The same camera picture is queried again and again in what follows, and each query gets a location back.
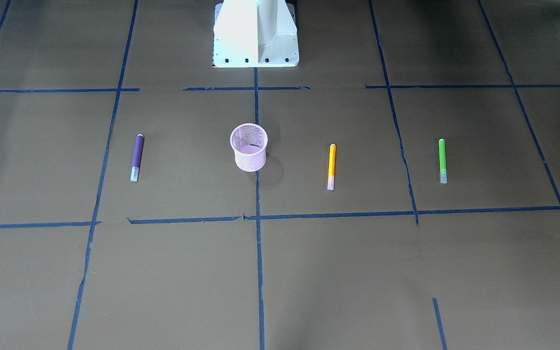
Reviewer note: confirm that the green marker pen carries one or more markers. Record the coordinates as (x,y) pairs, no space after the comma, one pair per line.
(442,163)

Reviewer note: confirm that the purple marker pen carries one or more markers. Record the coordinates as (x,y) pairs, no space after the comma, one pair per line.
(136,159)

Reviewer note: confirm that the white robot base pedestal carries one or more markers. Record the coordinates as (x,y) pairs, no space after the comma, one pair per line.
(255,33)

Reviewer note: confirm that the orange marker pen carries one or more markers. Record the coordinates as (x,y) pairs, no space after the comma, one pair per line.
(331,167)

